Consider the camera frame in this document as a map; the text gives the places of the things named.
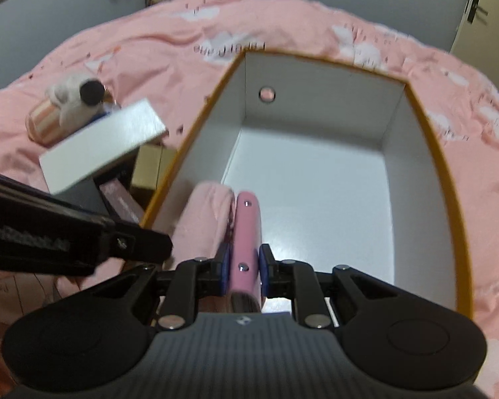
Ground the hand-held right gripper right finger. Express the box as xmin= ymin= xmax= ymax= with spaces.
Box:
xmin=258 ymin=243 xmax=399 ymax=329

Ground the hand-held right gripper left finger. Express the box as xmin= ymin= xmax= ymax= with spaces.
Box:
xmin=93 ymin=242 xmax=234 ymax=330

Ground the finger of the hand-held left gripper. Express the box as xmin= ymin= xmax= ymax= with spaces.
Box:
xmin=102 ymin=221 xmax=174 ymax=264

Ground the pink case with rivets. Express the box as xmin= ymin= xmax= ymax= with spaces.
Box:
xmin=229 ymin=191 xmax=262 ymax=314

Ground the white cardboard box orange outside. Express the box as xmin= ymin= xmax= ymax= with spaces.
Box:
xmin=142 ymin=50 xmax=475 ymax=321

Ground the white plush toy striped body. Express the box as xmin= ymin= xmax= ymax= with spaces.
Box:
xmin=26 ymin=72 xmax=114 ymax=147

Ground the pink box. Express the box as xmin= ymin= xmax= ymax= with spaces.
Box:
xmin=100 ymin=180 xmax=145 ymax=225

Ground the pink folded cloth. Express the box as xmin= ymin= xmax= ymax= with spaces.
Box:
xmin=172 ymin=181 xmax=236 ymax=255

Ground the black box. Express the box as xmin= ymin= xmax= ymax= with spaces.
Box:
xmin=52 ymin=177 xmax=106 ymax=217

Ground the brown cardboard box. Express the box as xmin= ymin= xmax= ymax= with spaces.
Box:
xmin=131 ymin=145 xmax=178 ymax=200

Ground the white box lid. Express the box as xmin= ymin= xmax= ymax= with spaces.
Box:
xmin=39 ymin=99 xmax=168 ymax=195

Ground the pink printed blanket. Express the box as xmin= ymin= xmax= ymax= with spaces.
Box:
xmin=0 ymin=0 xmax=499 ymax=399

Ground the cream door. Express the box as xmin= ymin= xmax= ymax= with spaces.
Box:
xmin=449 ymin=0 xmax=499 ymax=92

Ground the black door handle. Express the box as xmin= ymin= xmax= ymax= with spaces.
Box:
xmin=466 ymin=0 xmax=490 ymax=24

